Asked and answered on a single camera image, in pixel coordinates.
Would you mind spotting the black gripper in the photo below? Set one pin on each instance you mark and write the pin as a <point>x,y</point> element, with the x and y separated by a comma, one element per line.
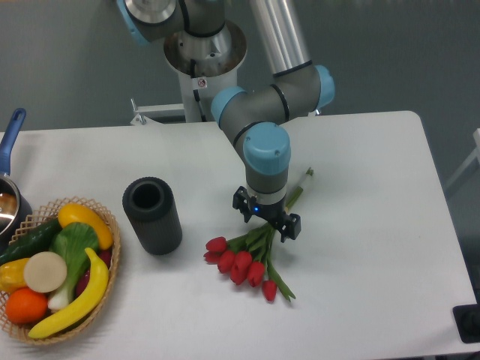
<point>269,207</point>

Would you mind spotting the red tulip bouquet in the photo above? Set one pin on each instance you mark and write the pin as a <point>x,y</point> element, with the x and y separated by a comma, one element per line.
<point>248,258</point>

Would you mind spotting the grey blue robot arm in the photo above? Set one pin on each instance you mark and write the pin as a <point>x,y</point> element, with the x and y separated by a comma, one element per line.
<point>252,122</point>

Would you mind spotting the dark grey ribbed vase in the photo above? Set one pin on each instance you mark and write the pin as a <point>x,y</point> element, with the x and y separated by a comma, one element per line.
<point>150,207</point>

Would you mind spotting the dark red vegetable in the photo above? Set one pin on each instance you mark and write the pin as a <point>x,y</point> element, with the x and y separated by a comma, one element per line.
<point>105,256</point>

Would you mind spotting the green bok choy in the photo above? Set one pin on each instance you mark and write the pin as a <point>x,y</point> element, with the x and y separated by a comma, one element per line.
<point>70,245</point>

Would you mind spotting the woven wicker basket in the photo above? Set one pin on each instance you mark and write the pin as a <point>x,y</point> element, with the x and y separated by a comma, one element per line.
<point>42,215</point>

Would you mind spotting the black device at edge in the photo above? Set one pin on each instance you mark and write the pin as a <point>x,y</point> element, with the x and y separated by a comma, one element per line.
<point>466,318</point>

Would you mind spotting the green cucumber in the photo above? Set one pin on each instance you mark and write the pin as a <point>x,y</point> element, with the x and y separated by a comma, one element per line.
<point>33,242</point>

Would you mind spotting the beige round disc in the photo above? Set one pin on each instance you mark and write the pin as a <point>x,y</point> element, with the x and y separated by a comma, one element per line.
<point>45,272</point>

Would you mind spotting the yellow banana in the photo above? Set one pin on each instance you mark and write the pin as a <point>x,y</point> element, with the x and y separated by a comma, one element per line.
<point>81,306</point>

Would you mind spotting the orange fruit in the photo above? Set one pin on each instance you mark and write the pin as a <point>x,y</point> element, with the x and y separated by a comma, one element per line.
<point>26,306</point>

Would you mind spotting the yellow bell pepper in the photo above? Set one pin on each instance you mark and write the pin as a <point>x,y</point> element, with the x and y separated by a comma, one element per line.
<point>12,277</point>

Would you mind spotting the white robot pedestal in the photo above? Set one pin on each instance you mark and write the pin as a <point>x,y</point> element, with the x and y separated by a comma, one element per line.
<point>204,66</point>

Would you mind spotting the white frame at right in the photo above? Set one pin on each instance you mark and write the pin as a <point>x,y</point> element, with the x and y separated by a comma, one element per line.
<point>465,171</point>

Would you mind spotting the blue handled saucepan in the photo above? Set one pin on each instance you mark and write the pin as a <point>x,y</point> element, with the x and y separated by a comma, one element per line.
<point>14,207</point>

